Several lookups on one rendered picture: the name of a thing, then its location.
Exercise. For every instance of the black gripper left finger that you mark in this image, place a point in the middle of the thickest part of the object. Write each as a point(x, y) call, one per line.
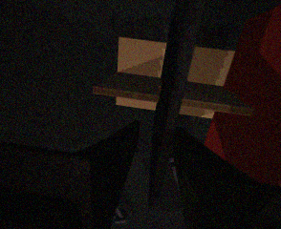
point(94, 176)

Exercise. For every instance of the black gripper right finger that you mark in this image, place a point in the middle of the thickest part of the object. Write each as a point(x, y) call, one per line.
point(217, 195)

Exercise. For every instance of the dark red board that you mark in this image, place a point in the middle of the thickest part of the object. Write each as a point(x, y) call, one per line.
point(253, 143)

